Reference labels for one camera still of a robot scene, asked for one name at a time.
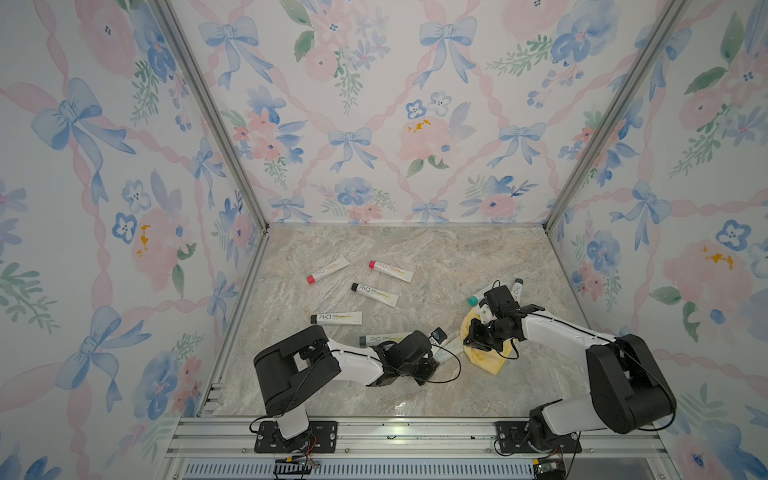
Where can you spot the dark green cap toothpaste tube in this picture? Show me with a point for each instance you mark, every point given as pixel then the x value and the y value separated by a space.
pixel 376 339

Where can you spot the pink cap toothpaste tube left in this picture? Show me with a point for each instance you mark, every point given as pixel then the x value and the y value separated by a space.
pixel 323 272

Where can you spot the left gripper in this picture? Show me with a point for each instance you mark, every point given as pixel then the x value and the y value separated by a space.
pixel 428 368

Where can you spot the pink cap toothpaste tube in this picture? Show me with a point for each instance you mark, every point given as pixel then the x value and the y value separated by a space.
pixel 323 272
pixel 392 271

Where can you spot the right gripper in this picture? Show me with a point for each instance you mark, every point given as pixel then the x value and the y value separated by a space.
pixel 475 339

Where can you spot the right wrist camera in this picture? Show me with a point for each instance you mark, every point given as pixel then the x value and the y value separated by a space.
pixel 500 301

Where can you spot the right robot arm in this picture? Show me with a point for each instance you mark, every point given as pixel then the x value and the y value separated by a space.
pixel 627 390

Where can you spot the aluminium frame post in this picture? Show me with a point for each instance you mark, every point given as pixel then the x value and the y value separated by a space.
pixel 179 45
pixel 640 69

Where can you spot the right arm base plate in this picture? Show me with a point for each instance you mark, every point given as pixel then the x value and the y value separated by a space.
pixel 518 437

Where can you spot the black cap toothpaste tube centre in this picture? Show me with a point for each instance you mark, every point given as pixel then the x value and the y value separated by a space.
pixel 384 297

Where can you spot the yellow cleaning cloth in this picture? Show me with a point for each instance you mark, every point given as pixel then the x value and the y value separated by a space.
pixel 492 362

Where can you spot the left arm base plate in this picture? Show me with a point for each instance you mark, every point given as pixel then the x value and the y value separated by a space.
pixel 321 437

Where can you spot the left aluminium frame post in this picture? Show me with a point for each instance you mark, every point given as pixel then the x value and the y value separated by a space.
pixel 179 45

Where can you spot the right aluminium frame post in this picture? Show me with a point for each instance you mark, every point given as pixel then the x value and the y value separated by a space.
pixel 640 69

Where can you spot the aluminium front rail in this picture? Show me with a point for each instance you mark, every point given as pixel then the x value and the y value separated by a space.
pixel 408 448

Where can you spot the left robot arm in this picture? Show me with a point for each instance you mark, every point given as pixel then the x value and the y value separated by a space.
pixel 294 369

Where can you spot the toothpaste tube near left arm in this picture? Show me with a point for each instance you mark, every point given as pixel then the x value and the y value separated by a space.
pixel 341 318

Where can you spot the pink cap toothpaste tube centre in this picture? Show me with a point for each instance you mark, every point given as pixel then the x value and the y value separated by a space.
pixel 392 271

